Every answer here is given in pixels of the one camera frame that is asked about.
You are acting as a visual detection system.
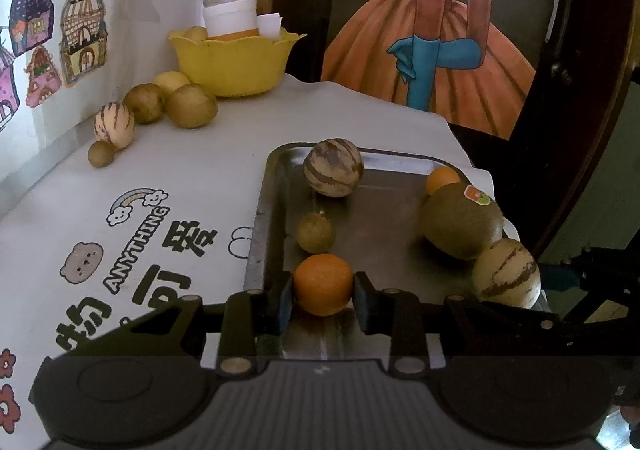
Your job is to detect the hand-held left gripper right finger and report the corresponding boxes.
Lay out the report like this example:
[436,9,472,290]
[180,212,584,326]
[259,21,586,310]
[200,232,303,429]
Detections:
[352,271,576,376]

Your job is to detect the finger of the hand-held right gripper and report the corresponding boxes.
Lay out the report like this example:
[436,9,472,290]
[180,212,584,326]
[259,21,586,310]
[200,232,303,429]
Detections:
[539,244,640,291]

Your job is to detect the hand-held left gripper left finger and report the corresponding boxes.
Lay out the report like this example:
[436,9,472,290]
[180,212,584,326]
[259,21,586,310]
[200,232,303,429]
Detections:
[90,273,296,377]

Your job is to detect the orange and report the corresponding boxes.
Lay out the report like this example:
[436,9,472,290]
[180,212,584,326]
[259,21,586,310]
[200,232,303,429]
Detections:
[425,165,462,196]
[292,253,355,317]

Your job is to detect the small striped pepino melon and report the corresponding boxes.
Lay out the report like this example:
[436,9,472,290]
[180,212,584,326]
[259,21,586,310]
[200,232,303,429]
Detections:
[472,237,542,309]

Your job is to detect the small olive green fruit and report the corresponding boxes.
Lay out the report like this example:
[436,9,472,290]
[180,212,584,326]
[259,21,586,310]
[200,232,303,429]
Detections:
[297,211,334,254]

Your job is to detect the metal tray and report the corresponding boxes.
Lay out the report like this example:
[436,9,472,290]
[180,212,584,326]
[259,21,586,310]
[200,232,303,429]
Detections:
[243,143,558,361]

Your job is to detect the olive green melon with sticker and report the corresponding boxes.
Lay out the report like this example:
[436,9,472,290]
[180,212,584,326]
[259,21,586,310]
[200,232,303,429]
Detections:
[418,183,505,261]

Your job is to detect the large striped pepino melon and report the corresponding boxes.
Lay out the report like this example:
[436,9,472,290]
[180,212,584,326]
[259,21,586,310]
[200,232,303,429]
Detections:
[303,137,365,199]

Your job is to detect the yellow green pear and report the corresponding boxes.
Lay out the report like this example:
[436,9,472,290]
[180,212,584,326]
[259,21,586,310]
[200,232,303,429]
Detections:
[165,83,219,129]

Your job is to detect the small brown kiwi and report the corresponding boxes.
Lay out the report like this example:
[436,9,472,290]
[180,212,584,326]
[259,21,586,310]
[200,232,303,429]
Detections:
[88,141,116,168]

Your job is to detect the brownish green pear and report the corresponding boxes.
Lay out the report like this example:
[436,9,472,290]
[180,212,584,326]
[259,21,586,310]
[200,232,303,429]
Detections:
[122,83,166,125]

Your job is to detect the pale striped pepino melon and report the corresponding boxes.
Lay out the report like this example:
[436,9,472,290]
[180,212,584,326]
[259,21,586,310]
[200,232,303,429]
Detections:
[94,101,136,149]

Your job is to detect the white printed table cover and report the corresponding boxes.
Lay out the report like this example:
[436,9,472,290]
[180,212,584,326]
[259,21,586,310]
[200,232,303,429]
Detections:
[0,73,516,433]

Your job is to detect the yellow scalloped plastic bowl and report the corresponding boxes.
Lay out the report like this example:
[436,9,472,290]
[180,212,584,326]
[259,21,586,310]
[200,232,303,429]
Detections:
[167,25,307,98]

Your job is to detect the yellow lemon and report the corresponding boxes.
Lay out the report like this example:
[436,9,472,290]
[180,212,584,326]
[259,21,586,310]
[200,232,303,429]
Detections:
[152,71,192,96]

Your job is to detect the poster of orange dress figure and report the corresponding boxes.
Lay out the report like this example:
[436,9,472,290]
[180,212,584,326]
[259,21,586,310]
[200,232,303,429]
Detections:
[320,0,538,140]

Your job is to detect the folded white paper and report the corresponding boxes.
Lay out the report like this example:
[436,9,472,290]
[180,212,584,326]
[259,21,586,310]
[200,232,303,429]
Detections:
[256,13,283,38]

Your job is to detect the white jar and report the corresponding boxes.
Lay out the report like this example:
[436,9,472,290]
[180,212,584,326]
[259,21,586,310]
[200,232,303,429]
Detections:
[202,0,261,38]

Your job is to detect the drawing of coloured houses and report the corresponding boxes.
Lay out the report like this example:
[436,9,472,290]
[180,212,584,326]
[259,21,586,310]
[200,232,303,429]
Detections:
[0,0,188,131]

